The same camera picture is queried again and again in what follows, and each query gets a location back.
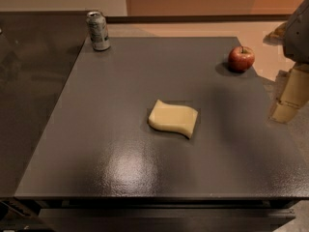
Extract red apple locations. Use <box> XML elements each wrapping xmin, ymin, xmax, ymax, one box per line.
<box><xmin>228</xmin><ymin>46</ymin><xmax>255</xmax><ymax>73</ymax></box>

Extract silver green soda can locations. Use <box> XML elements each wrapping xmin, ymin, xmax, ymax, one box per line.
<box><xmin>86</xmin><ymin>11</ymin><xmax>110</xmax><ymax>51</ymax></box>

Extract yellow sponge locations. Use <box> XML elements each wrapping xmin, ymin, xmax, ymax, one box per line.
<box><xmin>148</xmin><ymin>100</ymin><xmax>198</xmax><ymax>138</ymax></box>

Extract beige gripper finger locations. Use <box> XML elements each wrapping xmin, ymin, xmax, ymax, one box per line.
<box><xmin>269</xmin><ymin>63</ymin><xmax>309</xmax><ymax>123</ymax></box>
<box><xmin>266</xmin><ymin>22</ymin><xmax>287</xmax><ymax>43</ymax></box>

